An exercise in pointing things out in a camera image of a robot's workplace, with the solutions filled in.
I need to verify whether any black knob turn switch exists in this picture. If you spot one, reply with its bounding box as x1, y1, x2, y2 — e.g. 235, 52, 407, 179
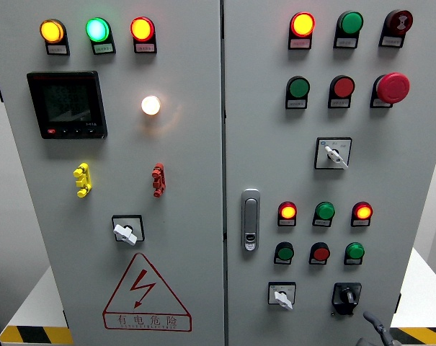
332, 282, 362, 317

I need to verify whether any black yellow striped tape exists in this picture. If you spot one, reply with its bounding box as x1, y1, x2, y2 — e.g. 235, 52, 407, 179
0, 326, 74, 346
389, 327, 436, 346

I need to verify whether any small green lamp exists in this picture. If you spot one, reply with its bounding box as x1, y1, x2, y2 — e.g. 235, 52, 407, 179
314, 201, 336, 221
344, 241, 366, 261

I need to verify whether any small red push button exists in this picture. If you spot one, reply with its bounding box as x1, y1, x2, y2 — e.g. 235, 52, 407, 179
309, 241, 332, 262

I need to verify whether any small red lamp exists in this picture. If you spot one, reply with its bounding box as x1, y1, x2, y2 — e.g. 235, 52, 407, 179
352, 201, 374, 221
278, 200, 298, 221

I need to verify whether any small green push button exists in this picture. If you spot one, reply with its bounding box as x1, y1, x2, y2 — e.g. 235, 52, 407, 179
274, 241, 295, 262

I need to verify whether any silver door lock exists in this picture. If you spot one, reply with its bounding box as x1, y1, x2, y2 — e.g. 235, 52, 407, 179
241, 188, 261, 252

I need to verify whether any pale grey cabinet door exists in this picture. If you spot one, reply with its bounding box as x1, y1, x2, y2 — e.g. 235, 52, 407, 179
0, 0, 226, 346
221, 0, 436, 346

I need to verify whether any red warning triangle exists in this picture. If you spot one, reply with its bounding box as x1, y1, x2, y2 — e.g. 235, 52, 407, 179
102, 252, 192, 332

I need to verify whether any large red stop button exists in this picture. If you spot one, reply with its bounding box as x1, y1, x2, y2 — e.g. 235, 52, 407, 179
371, 72, 411, 105

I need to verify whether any large red push button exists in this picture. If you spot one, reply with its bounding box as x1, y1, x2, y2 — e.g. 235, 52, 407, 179
329, 74, 356, 99

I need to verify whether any large green push button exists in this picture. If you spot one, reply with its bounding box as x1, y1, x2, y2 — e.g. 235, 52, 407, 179
286, 75, 311, 99

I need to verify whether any large green lamp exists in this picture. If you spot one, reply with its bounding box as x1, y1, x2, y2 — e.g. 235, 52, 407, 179
336, 10, 364, 36
85, 17, 112, 43

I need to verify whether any dark red buzzer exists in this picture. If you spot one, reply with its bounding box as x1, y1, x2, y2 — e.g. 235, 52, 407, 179
383, 9, 414, 36

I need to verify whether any large red lamp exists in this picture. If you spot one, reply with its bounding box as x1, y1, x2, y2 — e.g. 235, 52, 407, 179
130, 16, 156, 42
290, 12, 316, 37

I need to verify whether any white lamp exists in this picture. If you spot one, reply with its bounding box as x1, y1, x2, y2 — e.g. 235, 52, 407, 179
141, 94, 162, 117

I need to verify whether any black display meter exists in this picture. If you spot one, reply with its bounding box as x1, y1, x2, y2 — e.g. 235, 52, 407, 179
26, 70, 108, 140

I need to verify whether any large yellow lamp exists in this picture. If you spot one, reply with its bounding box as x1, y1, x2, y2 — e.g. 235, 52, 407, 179
40, 19, 66, 44

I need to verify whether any slim white handle turn switch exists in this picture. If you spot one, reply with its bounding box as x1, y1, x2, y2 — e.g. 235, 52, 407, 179
313, 136, 353, 171

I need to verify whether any small red handle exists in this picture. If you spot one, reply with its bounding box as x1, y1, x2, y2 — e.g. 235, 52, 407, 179
151, 162, 166, 198

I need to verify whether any small yellow handle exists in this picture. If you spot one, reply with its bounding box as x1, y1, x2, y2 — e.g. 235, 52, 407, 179
73, 162, 93, 198

